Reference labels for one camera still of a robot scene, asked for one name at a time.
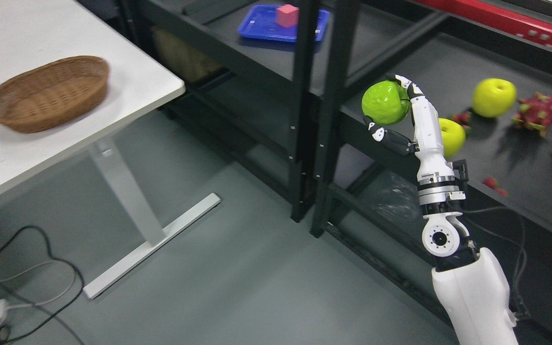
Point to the dragon fruit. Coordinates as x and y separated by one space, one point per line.
534 114

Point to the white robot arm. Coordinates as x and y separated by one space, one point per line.
468 281

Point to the yellow apple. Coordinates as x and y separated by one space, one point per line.
493 97
453 135

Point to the pink cube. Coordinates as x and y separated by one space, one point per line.
287 15

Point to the yellow apple lower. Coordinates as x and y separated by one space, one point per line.
453 135

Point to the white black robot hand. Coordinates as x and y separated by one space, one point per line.
427 143

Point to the red metal beam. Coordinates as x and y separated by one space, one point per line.
511 22

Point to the brown wicker basket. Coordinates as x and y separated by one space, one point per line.
53 94

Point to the white table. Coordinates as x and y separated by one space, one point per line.
34 33

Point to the yellow apple upper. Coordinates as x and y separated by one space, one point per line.
493 97

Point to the green apple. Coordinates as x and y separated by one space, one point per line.
386 103

